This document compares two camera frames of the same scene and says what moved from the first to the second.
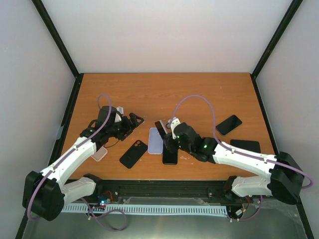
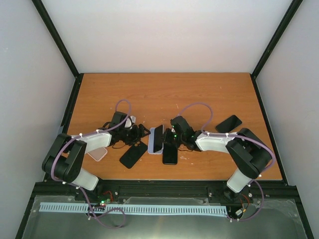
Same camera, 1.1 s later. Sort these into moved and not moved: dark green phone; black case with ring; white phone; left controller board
Moved: white phone
Not moved: left controller board; dark green phone; black case with ring
